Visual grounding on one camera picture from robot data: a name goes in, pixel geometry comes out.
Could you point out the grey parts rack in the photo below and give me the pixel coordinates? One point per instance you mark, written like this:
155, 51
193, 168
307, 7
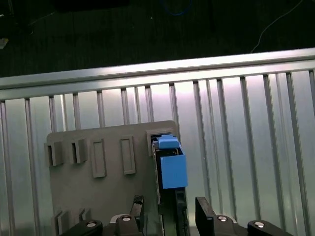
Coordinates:
110, 191

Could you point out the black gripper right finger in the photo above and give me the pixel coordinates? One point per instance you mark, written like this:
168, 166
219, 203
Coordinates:
204, 221

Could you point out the hard disk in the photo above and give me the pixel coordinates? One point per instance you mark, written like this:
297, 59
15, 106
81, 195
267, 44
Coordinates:
173, 172

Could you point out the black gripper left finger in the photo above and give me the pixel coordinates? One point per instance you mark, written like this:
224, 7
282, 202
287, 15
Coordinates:
136, 221

